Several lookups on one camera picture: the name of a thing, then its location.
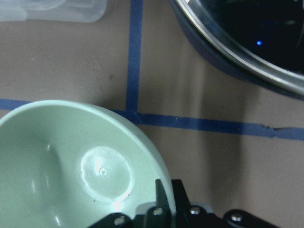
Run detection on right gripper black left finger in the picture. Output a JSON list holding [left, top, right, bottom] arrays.
[[143, 179, 171, 228]]

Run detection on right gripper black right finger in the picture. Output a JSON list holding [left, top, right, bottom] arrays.
[[171, 179, 213, 228]]

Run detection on light green bowl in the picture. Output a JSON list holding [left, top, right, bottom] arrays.
[[0, 100, 176, 228]]

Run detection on dark pan with metal rim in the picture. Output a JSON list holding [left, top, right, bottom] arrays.
[[170, 0, 304, 100]]

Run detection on clear plastic container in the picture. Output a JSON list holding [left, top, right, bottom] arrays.
[[0, 0, 108, 23]]

